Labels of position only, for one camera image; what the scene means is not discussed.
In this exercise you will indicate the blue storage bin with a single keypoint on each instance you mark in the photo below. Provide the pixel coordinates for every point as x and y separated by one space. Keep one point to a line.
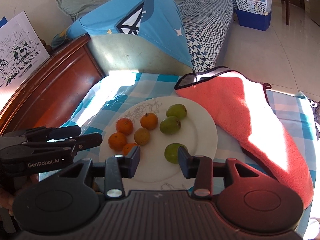
254 21

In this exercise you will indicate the orange mandarin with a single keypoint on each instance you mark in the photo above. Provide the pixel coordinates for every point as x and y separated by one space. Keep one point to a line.
117 141
149 121
128 147
124 125

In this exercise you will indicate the white floral plate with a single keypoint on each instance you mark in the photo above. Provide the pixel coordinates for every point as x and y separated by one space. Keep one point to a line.
198 133

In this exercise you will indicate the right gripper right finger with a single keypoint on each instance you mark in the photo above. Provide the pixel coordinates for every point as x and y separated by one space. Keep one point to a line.
199 167

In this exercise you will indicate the white plastic basket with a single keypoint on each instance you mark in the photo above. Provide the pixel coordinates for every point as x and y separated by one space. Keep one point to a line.
255 7

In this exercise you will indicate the houndstooth sofa cover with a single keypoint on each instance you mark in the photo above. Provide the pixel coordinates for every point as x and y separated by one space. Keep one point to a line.
207 25

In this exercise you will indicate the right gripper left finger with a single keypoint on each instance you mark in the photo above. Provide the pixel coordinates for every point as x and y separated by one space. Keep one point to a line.
119 167

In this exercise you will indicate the white milk carton box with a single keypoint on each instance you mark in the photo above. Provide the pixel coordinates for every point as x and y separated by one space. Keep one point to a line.
22 53

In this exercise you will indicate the red fleece cloth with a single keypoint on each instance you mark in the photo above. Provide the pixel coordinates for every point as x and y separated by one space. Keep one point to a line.
240 107

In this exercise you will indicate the blue sailboat blanket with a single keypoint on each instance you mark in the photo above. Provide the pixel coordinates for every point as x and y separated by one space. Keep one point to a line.
157 21

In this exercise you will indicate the grey shoe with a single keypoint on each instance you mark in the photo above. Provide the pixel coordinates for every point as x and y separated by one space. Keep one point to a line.
315 106

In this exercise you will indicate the yellow green jujube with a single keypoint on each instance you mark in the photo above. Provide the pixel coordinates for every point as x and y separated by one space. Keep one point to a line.
142 136

